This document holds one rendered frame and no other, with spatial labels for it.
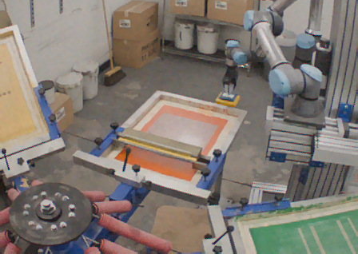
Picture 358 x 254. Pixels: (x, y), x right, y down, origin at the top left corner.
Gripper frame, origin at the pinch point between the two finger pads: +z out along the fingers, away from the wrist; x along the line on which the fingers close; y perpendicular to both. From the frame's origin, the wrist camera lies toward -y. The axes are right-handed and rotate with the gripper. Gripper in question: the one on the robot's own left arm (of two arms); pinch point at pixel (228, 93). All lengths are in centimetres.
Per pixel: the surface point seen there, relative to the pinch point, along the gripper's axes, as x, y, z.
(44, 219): 11, -166, -33
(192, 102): 16.6, -21.0, 0.1
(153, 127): 27, -52, 3
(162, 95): 36.0, -21.0, -0.2
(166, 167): 6, -81, 3
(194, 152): -6, -78, -7
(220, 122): -4.6, -31.1, 2.8
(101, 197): 16, -126, -9
